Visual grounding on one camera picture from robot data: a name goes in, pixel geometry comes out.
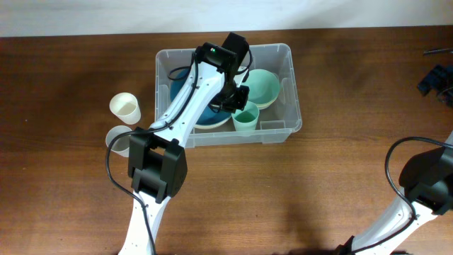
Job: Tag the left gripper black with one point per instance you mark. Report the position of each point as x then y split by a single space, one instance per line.
239 103

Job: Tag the green cup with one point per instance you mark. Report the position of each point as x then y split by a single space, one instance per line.
246 119

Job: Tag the yellow bowl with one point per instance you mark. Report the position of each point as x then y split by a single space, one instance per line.
262 106

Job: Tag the blue plate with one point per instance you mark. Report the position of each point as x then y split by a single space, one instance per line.
178 83

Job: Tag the green bowl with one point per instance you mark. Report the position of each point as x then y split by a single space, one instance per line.
264 86

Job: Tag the cream plate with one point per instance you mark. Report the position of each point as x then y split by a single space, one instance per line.
207 122

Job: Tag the cream cup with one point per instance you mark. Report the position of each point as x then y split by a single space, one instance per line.
125 106

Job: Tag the grey cup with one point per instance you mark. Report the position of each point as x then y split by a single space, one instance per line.
122 145

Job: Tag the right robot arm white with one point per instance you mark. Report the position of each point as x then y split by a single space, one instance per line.
424 193

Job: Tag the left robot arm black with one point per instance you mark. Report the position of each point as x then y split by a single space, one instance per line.
157 163

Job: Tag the clear plastic storage container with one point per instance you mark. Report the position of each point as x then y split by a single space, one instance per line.
275 123

